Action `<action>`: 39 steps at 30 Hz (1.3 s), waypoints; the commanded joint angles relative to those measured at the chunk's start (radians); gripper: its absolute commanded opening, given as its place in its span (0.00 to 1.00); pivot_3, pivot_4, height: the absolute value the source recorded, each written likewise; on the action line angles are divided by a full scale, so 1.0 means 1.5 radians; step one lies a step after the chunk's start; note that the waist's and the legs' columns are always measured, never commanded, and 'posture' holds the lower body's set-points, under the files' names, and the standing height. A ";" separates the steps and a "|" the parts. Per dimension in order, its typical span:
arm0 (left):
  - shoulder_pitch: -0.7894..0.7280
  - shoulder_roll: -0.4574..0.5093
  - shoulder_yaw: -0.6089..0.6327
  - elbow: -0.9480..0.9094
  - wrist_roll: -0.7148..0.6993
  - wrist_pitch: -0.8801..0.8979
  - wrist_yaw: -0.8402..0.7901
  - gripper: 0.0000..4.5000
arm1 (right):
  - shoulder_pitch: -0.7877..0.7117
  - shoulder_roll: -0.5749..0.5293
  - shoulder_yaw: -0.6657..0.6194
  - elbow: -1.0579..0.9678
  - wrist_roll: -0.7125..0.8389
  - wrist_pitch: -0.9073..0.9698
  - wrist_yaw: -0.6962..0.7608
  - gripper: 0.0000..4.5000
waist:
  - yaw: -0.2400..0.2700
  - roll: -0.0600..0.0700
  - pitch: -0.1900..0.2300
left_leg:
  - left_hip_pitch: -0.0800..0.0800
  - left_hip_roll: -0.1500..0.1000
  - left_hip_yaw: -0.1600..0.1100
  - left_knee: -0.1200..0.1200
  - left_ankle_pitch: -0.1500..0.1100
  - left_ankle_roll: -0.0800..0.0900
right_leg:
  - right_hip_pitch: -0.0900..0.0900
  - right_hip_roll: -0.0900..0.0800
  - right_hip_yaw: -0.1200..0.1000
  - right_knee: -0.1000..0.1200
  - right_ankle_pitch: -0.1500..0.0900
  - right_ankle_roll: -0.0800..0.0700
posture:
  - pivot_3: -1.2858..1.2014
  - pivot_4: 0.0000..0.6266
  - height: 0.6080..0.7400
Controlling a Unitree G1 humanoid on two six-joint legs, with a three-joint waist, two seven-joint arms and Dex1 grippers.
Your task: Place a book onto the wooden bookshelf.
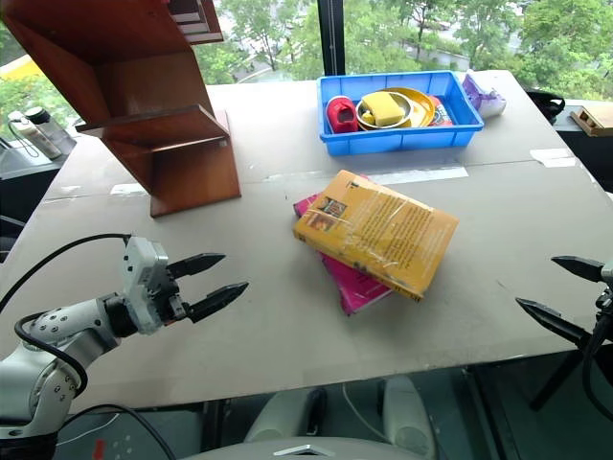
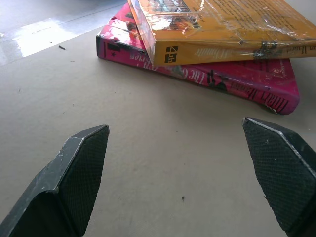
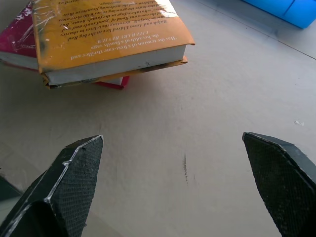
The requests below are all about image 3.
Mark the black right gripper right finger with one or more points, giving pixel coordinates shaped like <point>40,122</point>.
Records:
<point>284,182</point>

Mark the blue box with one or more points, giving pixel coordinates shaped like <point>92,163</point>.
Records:
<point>288,10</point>

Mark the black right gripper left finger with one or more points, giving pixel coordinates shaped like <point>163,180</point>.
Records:
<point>69,182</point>

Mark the orange hardcover book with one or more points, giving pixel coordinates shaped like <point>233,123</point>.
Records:
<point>103,37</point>

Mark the crimson hardcover book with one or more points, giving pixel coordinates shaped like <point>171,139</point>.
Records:
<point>17,42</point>

